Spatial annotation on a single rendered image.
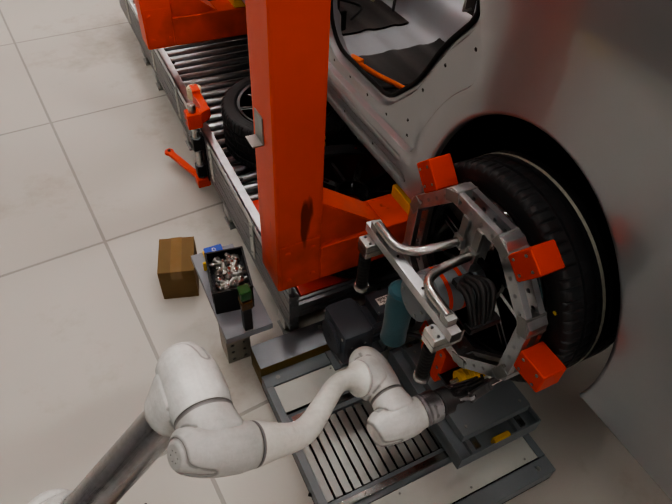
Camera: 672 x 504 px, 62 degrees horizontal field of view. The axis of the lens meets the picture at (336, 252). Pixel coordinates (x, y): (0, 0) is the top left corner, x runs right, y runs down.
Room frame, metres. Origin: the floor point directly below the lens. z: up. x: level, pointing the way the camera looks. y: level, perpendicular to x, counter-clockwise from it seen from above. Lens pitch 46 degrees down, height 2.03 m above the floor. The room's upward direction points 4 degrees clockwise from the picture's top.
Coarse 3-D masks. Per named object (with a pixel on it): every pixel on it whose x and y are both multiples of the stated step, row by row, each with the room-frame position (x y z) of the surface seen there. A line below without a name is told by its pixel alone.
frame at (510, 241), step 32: (448, 192) 1.15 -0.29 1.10; (480, 192) 1.13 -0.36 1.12; (416, 224) 1.25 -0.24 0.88; (480, 224) 1.03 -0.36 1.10; (512, 224) 1.01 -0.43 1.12; (416, 256) 1.25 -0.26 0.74; (512, 288) 0.89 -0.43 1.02; (544, 320) 0.84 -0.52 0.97; (448, 352) 1.00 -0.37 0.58; (480, 352) 0.95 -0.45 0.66; (512, 352) 0.82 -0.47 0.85
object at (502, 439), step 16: (400, 352) 1.28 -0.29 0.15; (400, 368) 1.20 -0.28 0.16; (416, 384) 1.14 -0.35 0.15; (528, 416) 1.03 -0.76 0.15; (448, 432) 0.95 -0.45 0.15; (496, 432) 0.96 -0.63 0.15; (512, 432) 0.97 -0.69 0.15; (528, 432) 0.99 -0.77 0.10; (448, 448) 0.90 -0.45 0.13; (464, 448) 0.89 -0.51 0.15; (480, 448) 0.89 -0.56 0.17; (496, 448) 0.92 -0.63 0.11; (464, 464) 0.85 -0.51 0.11
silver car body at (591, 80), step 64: (384, 0) 3.13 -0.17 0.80; (448, 0) 2.85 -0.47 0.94; (512, 0) 1.31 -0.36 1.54; (576, 0) 1.17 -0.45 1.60; (640, 0) 1.06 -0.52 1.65; (384, 64) 2.41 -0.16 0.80; (448, 64) 1.51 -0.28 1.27; (512, 64) 1.27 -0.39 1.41; (576, 64) 1.11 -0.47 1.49; (640, 64) 1.00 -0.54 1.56; (384, 128) 1.72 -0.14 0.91; (448, 128) 1.42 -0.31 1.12; (576, 128) 1.06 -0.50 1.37; (640, 128) 0.94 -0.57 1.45; (640, 192) 0.89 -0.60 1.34; (640, 256) 0.83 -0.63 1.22; (640, 320) 0.76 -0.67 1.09; (640, 384) 0.69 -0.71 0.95; (640, 448) 0.61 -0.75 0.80
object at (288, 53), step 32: (256, 0) 1.30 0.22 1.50; (288, 0) 1.26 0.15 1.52; (320, 0) 1.30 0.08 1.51; (256, 32) 1.31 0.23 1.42; (288, 32) 1.26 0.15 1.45; (320, 32) 1.30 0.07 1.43; (256, 64) 1.32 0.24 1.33; (288, 64) 1.26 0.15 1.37; (320, 64) 1.30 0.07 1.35; (256, 96) 1.34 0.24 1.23; (288, 96) 1.26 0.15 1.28; (320, 96) 1.31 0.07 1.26; (256, 128) 1.34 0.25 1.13; (288, 128) 1.26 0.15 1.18; (320, 128) 1.31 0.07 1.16; (256, 160) 1.37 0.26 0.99; (288, 160) 1.26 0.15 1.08; (320, 160) 1.31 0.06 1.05; (288, 192) 1.26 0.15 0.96; (320, 192) 1.31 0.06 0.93; (288, 224) 1.26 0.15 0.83; (320, 224) 1.31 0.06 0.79; (288, 256) 1.24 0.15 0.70; (288, 288) 1.26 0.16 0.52
